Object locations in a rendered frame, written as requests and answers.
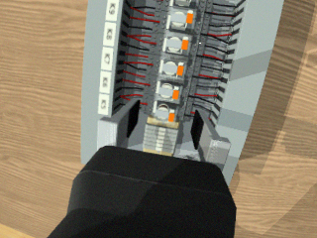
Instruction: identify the grey panel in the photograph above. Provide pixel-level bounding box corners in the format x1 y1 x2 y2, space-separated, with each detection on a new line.
81 0 284 187

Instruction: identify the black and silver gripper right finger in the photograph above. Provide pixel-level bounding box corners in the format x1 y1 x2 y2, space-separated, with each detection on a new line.
190 110 232 172

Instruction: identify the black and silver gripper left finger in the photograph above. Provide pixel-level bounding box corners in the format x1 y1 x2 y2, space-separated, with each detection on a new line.
97 98 141 151

